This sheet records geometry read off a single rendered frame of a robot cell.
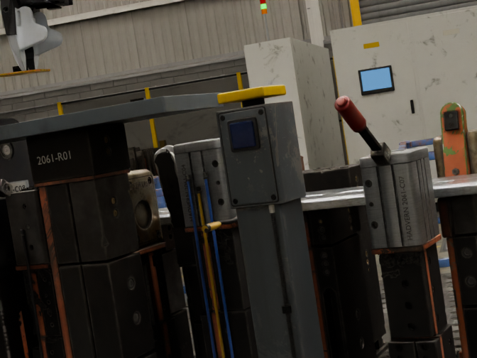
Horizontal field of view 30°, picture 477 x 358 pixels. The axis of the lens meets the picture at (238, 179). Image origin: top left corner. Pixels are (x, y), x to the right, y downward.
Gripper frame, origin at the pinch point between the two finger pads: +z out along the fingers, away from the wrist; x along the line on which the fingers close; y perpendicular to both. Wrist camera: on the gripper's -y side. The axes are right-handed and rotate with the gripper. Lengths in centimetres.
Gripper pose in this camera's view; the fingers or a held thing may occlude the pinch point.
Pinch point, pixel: (23, 64)
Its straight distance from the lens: 138.3
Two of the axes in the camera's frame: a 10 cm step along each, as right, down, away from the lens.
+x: 2.4, 0.0, 9.7
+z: 0.9, 10.0, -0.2
